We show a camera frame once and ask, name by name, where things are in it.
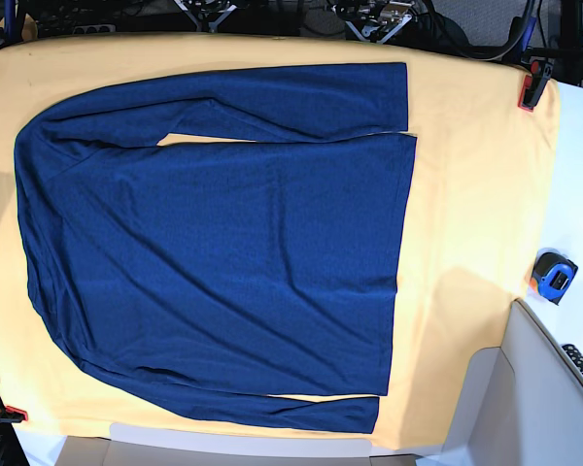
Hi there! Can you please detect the red clamp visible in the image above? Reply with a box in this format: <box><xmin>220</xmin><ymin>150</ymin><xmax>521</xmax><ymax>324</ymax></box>
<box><xmin>0</xmin><ymin>407</ymin><xmax>28</xmax><ymax>424</ymax></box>
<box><xmin>518</xmin><ymin>59</ymin><xmax>554</xmax><ymax>113</ymax></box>

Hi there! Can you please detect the white cardboard box bottom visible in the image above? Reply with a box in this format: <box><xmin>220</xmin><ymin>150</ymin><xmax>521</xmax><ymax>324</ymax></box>
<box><xmin>56</xmin><ymin>423</ymin><xmax>421</xmax><ymax>465</ymax></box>

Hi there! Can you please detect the blue long-sleeve T-shirt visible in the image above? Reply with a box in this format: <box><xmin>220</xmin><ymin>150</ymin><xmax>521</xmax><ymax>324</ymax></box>
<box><xmin>14</xmin><ymin>63</ymin><xmax>416</xmax><ymax>434</ymax></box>

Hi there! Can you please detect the white cardboard box right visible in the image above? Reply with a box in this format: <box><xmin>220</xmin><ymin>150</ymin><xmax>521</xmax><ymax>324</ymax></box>
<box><xmin>436</xmin><ymin>299</ymin><xmax>583</xmax><ymax>465</ymax></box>

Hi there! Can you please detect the white cardboard box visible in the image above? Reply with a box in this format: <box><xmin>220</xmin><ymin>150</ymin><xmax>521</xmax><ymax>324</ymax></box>
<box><xmin>56</xmin><ymin>423</ymin><xmax>421</xmax><ymax>465</ymax></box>
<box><xmin>436</xmin><ymin>299</ymin><xmax>583</xmax><ymax>465</ymax></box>

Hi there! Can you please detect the blue black tape measure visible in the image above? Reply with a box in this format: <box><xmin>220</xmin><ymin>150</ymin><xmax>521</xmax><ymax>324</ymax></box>
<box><xmin>530</xmin><ymin>250</ymin><xmax>578</xmax><ymax>305</ymax></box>

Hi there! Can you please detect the red clamp top right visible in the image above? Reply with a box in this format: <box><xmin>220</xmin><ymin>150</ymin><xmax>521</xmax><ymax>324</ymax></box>
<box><xmin>518</xmin><ymin>59</ymin><xmax>554</xmax><ymax>113</ymax></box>

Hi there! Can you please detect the red clamp bottom left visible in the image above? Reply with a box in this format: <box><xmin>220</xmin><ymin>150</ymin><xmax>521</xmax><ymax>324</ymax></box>
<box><xmin>0</xmin><ymin>407</ymin><xmax>28</xmax><ymax>424</ymax></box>

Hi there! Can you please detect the yellow table cloth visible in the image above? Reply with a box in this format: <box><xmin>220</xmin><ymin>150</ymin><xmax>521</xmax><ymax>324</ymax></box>
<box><xmin>0</xmin><ymin>33</ymin><xmax>561</xmax><ymax>450</ymax></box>

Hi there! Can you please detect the black perforated object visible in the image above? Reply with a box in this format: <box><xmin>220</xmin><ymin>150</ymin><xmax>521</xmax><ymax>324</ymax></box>
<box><xmin>562</xmin><ymin>344</ymin><xmax>583</xmax><ymax>375</ymax></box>

